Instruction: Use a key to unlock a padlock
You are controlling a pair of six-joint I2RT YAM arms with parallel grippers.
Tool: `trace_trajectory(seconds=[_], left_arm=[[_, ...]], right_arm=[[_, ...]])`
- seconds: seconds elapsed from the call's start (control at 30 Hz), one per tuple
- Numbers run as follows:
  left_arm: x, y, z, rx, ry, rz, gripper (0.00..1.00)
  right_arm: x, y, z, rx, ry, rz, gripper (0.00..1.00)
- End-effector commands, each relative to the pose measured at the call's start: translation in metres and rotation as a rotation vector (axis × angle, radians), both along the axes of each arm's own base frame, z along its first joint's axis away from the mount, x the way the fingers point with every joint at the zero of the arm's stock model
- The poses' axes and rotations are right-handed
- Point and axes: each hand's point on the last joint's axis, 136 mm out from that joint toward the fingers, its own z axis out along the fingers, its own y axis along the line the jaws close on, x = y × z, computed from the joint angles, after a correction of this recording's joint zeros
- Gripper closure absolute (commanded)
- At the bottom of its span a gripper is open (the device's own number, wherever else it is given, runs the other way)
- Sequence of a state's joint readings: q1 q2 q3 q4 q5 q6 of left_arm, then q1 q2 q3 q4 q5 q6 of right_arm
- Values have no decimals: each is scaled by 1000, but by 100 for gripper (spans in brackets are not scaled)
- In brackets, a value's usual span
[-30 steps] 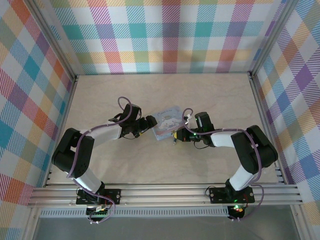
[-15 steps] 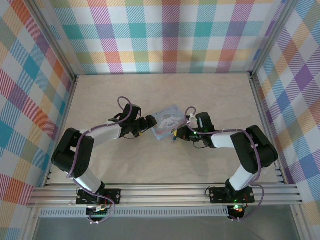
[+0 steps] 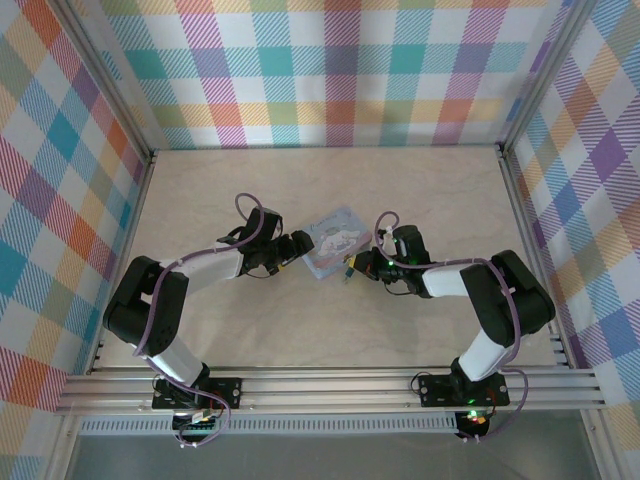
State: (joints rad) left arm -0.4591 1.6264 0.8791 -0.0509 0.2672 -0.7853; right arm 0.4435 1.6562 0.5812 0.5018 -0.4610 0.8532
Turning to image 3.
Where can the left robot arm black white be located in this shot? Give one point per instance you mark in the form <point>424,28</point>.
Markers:
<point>160,305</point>

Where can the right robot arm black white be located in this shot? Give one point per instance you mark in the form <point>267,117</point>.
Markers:
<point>505,295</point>

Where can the grey metal panel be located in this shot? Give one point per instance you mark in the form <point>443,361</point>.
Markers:
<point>325,457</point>

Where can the long aluminium base rail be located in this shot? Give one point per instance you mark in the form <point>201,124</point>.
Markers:
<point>325,387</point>

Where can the aluminium side rail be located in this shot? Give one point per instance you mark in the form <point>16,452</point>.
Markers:
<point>127,240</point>
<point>530,225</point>

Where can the aluminium frame post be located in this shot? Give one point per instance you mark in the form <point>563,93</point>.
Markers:
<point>110,85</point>
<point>545,75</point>

